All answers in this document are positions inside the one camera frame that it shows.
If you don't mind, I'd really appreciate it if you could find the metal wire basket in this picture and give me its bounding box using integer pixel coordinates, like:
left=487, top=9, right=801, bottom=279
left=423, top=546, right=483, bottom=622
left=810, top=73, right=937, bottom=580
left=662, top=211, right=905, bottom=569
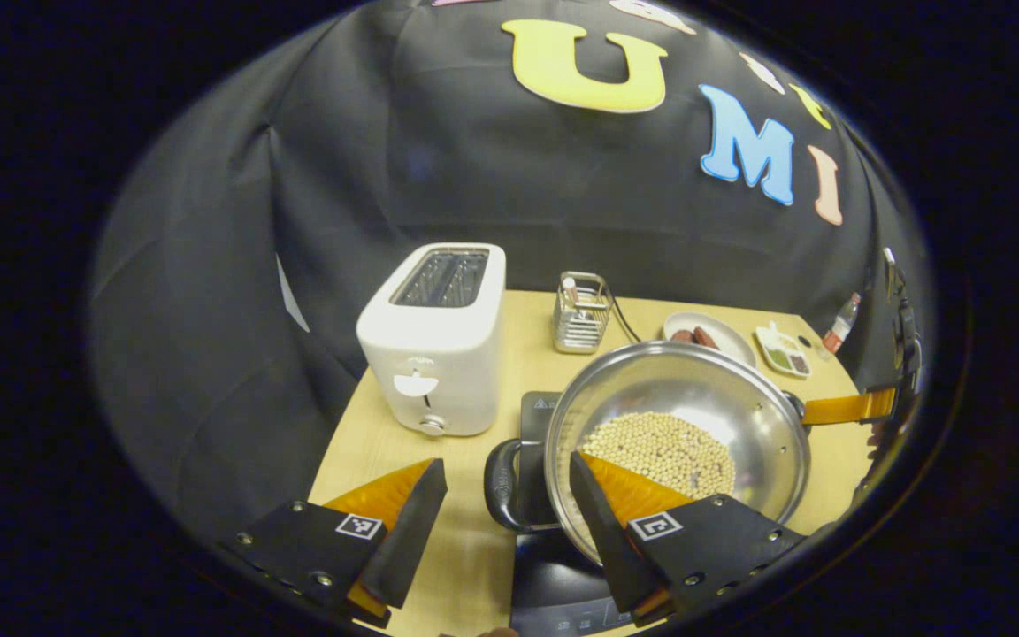
left=553, top=271, right=614, bottom=355

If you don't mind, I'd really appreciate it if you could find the white divided dish of beans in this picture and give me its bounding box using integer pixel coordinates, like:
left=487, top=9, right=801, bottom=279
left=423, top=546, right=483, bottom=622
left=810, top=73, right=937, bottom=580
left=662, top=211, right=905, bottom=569
left=754, top=320, right=813, bottom=380

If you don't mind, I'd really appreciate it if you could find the black power cable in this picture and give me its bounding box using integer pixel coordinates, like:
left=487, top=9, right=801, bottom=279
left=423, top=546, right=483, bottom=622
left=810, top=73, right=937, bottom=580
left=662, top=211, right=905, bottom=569
left=609, top=296, right=643, bottom=344

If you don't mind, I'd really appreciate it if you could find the pile of soybeans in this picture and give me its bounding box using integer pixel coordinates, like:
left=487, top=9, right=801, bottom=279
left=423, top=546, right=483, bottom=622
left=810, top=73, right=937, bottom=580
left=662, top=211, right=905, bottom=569
left=582, top=411, right=738, bottom=501

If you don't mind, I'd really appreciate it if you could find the clear plastic bottle red label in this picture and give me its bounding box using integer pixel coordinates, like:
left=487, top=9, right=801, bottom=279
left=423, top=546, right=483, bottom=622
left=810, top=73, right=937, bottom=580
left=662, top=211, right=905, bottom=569
left=822, top=293, right=862, bottom=355

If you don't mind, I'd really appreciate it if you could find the steel pot with black handles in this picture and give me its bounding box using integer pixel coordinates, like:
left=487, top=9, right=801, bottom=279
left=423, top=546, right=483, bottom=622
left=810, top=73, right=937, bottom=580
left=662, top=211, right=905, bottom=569
left=484, top=341, right=811, bottom=567

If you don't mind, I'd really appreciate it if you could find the white round plate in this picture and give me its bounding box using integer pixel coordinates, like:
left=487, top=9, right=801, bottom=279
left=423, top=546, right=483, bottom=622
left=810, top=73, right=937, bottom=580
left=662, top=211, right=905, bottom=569
left=662, top=311, right=758, bottom=368

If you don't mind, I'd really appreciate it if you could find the white toaster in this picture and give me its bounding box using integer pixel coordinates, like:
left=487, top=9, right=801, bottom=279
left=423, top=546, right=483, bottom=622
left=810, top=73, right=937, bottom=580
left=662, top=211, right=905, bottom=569
left=356, top=242, right=507, bottom=438

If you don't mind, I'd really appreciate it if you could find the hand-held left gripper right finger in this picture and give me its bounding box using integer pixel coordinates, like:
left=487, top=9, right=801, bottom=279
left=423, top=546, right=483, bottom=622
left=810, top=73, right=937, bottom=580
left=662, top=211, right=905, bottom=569
left=568, top=449, right=807, bottom=627

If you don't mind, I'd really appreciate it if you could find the black induction cooktop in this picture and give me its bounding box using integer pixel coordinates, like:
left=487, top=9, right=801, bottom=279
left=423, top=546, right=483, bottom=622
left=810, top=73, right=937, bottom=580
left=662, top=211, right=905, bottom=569
left=509, top=391, right=652, bottom=637

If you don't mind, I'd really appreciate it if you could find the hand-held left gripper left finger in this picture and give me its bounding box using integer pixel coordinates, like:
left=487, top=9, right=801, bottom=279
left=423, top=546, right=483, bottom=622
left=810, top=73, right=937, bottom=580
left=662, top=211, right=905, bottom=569
left=225, top=457, right=448, bottom=629

